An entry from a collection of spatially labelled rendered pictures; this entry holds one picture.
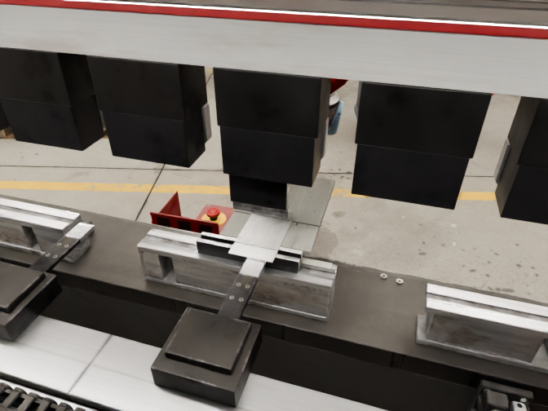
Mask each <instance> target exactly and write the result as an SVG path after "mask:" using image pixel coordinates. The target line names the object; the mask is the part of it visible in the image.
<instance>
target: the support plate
mask: <svg viewBox="0 0 548 411"><path fill-rule="evenodd" d="M334 185H335V180H332V179H322V178H317V177H316V179H315V181H314V184H313V185H312V187H311V188H310V187H305V186H299V185H294V184H291V185H290V196H289V209H288V211H289V212H292V221H296V222H300V223H299V224H298V226H297V225H296V223H293V222H291V224H290V226H289V229H288V231H287V233H286V234H285V238H284V240H283V241H282V243H281V247H285V248H290V249H294V250H301V251H302V252H303V254H306V255H311V252H312V249H313V246H314V244H315V241H316V237H317V234H318V232H319V229H320V226H321V223H322V220H323V218H324V215H325V211H326V208H327V206H328V204H329V199H330V197H331V194H332V191H333V189H334ZM250 216H251V214H243V213H239V212H234V213H233V214H232V216H231V218H230V219H229V220H228V222H227V224H226V225H225V227H224V228H223V230H222V231H221V233H220V235H221V236H229V237H235V238H238V236H239V234H240V233H241V230H242V229H243V227H244V226H245V224H246V222H247V221H248V219H249V217H250ZM301 223H309V224H314V225H318V226H319V227H316V226H312V225H306V224H301Z"/></svg>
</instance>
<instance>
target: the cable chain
mask: <svg viewBox="0 0 548 411"><path fill-rule="evenodd" d="M0 405H1V406H4V407H7V408H9V409H13V410H15V411H86V410H85V409H82V408H79V407H76V408H75V410H73V407H72V406H71V405H69V404H66V403H64V402H60V404H59V405H58V404H57V402H56V401H55V400H53V399H52V398H49V397H45V398H44V399H42V397H41V396H40V395H39V394H37V393H34V392H30V393H29V394H27V392H26V391H25V390H23V389H21V388H19V387H15V388H14V389H12V387H11V386H10V385H8V384H6V383H4V382H0ZM14 407H15V408H14Z"/></svg>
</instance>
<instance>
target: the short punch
mask: <svg viewBox="0 0 548 411"><path fill-rule="evenodd" d="M228 176H229V187H230V199H231V201H232V204H233V209H236V210H244V211H249V212H254V213H259V214H267V215H272V216H276V217H282V218H288V209H289V196H290V184H289V183H279V182H274V181H268V180H263V179H254V178H248V177H243V176H238V175H228Z"/></svg>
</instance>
